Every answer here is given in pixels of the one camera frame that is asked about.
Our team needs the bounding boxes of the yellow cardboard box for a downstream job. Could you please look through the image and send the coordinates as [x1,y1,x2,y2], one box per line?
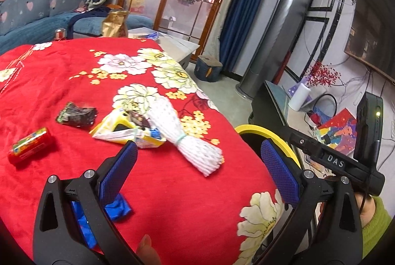
[128,0,145,14]

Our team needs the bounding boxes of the silver tower air conditioner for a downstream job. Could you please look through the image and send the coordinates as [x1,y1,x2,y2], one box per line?
[236,0,315,99]

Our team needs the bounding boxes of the person's green sleeved right forearm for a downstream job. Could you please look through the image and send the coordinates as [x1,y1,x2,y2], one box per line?
[361,197,395,258]

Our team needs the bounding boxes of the dark blue clothes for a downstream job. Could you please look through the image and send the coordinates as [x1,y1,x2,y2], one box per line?
[68,7,110,37]

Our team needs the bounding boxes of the white vase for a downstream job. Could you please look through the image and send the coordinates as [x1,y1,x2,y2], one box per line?
[288,83,311,112]

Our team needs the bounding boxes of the white coffee table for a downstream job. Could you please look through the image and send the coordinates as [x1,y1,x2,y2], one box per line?
[128,27,199,68]

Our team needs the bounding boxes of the person's left hand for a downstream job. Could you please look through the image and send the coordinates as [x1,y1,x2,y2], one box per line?
[137,235,161,265]

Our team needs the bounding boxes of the yellow rimmed black bin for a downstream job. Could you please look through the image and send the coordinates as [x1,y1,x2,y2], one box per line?
[235,124,300,167]

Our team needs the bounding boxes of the yellow white snack wrapper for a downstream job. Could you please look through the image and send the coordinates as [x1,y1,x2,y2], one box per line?
[89,107,167,149]

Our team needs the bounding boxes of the red berry branches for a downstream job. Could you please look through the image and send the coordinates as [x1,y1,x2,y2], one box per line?
[304,61,343,88]

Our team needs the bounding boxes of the blue plastic bag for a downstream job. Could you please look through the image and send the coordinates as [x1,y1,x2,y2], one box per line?
[71,194,133,248]

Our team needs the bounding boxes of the wall television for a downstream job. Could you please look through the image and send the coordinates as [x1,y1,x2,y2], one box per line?
[344,0,395,83]

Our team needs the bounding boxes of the person's right hand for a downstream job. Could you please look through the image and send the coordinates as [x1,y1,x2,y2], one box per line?
[354,193,376,225]

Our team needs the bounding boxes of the glass top television stand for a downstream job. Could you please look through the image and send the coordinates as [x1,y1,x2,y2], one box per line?
[250,80,312,142]

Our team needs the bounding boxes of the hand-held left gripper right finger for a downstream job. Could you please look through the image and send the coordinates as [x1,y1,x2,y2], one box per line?
[256,139,365,265]

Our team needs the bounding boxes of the small blue stool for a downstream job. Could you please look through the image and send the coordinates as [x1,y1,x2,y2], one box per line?
[194,55,223,82]

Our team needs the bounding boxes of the blue grey heart sofa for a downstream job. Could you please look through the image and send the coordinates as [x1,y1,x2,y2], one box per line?
[0,0,153,56]

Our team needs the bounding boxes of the white foam net sleeve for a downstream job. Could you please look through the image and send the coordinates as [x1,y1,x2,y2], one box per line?
[145,95,224,177]

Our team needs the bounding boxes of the dark green snack wrapper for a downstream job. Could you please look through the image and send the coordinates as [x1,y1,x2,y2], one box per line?
[56,102,98,128]

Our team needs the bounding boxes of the gold paper bag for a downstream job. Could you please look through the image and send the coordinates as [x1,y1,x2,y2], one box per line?
[102,10,129,38]

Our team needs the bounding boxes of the red candy roll wrapper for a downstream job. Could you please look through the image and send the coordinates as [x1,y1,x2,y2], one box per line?
[8,127,53,164]

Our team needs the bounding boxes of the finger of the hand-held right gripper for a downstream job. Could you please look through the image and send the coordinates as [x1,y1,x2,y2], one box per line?
[289,132,324,161]

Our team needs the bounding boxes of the red floral blanket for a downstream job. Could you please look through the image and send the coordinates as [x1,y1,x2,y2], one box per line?
[0,37,286,265]

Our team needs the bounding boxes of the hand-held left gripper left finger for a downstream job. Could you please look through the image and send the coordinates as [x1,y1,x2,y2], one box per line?
[32,141,145,265]

